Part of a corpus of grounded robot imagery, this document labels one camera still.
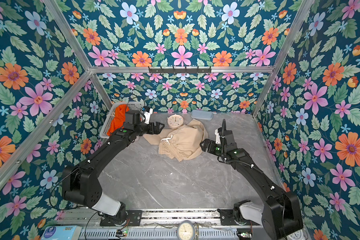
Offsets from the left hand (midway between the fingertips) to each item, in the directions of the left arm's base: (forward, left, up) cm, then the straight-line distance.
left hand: (160, 120), depth 82 cm
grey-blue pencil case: (+26, -29, -24) cm, 46 cm away
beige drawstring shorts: (-4, -11, -19) cm, 22 cm away
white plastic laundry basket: (+32, +26, -17) cm, 45 cm away
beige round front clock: (-50, -12, -20) cm, 55 cm away
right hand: (-12, -25, -8) cm, 29 cm away
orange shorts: (+15, +33, -16) cm, 39 cm away
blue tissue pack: (-47, +44, -20) cm, 68 cm away
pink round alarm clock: (+19, -6, -22) cm, 29 cm away
